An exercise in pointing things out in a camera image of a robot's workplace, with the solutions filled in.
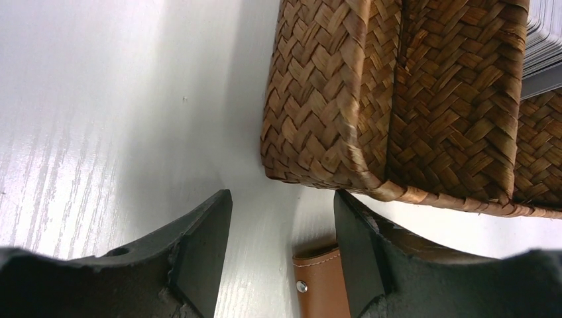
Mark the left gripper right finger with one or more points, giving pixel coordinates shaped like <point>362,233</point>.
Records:
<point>390,271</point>

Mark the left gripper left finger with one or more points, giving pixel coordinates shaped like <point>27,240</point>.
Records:
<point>174,271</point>

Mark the brown leather card holder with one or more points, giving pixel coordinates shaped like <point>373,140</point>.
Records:
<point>320,283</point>

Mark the grey card stack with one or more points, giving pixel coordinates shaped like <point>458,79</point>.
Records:
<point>542,58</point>

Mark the brown woven basket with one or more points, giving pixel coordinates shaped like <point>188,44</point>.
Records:
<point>412,101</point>

